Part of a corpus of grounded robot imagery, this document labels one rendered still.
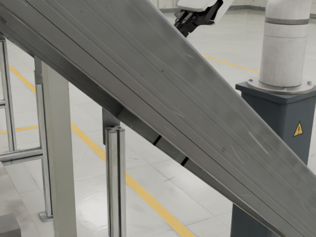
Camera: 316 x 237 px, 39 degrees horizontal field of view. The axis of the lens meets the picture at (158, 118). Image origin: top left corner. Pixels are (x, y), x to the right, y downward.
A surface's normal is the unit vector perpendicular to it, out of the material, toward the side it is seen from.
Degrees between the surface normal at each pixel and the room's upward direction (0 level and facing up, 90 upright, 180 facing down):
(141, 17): 90
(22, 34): 90
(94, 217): 0
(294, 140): 90
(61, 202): 90
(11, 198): 0
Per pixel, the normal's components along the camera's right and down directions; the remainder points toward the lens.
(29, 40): 0.48, 0.30
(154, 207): 0.01, -0.94
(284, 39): -0.27, 0.32
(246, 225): -0.79, 0.20
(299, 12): 0.21, 0.32
